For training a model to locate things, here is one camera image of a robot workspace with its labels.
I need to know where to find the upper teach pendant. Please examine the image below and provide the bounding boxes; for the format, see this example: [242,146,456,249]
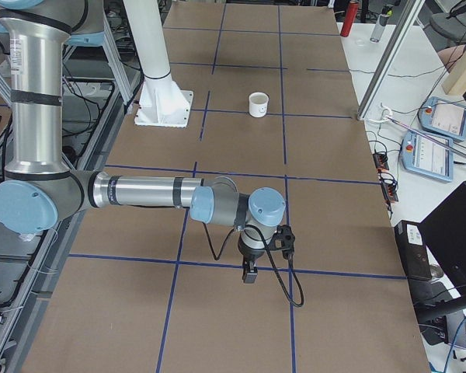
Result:
[419,96,466,141]

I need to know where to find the aluminium frame post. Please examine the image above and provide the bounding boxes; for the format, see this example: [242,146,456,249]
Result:
[356,0,425,120]

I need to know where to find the upper orange connector board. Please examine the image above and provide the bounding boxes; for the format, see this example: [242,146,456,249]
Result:
[373,152,389,172]

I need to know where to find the black laptop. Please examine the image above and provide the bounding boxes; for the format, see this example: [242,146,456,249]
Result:
[419,181,466,286]

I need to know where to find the white pedestal column with base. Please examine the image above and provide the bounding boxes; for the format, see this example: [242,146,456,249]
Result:
[124,0,193,128]

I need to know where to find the black box device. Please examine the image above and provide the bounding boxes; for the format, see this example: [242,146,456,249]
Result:
[394,220,432,281]

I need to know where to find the blue network cable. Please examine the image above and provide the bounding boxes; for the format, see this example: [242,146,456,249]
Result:
[442,310,466,373]

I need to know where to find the grey water bottle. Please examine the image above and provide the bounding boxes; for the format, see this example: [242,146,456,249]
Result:
[370,5,393,43]

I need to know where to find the lower teach pendant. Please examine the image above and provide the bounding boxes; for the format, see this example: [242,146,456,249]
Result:
[402,131,454,183]

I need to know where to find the teach pendant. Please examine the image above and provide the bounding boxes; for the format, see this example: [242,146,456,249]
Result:
[402,131,454,183]
[419,96,466,141]

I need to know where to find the aluminium frame rail left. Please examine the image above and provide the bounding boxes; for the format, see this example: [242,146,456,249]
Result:
[0,96,141,373]

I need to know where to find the white smiley face mug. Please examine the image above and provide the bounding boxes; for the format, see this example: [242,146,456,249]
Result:
[249,92,270,118]

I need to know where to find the red bottle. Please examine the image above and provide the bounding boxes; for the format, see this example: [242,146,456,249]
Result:
[340,0,360,37]

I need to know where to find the orange connector board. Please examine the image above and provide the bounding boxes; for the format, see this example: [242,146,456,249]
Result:
[373,152,389,172]
[381,180,398,204]

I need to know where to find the lower orange connector board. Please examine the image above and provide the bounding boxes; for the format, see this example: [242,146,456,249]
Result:
[381,180,398,204]

